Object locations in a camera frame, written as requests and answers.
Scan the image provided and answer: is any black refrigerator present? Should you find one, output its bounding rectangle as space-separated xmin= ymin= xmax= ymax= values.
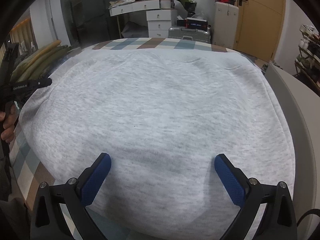
xmin=74 ymin=0 xmax=120 ymax=48

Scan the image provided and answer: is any light grey sweatshirt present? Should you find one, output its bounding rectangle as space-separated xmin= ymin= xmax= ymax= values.
xmin=18 ymin=48 xmax=296 ymax=239

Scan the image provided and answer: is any white small cabinet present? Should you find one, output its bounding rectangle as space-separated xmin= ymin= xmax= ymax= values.
xmin=213 ymin=2 xmax=239 ymax=49

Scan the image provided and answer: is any grey bed footboard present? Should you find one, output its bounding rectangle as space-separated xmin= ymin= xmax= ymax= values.
xmin=265 ymin=63 xmax=319 ymax=219

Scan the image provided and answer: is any white dressing desk with drawers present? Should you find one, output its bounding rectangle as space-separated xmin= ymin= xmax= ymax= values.
xmin=109 ymin=0 xmax=177 ymax=38

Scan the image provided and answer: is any person left hand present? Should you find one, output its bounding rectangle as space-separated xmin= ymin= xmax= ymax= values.
xmin=0 ymin=104 xmax=17 ymax=143

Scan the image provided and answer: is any silver aluminium suitcase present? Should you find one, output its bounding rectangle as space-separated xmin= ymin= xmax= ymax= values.
xmin=168 ymin=27 xmax=211 ymax=44

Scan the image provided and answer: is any wooden shoe rack with shoes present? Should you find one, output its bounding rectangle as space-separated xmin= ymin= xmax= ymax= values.
xmin=294 ymin=24 xmax=320 ymax=96

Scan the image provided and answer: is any dark flower bouquet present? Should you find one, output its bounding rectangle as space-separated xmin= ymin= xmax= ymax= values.
xmin=177 ymin=0 xmax=197 ymax=18

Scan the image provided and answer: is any wooden door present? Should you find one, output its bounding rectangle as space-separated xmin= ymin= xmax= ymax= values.
xmin=234 ymin=0 xmax=285 ymax=62

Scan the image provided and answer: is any black box on suitcase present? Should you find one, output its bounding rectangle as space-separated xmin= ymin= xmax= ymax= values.
xmin=185 ymin=17 xmax=208 ymax=31

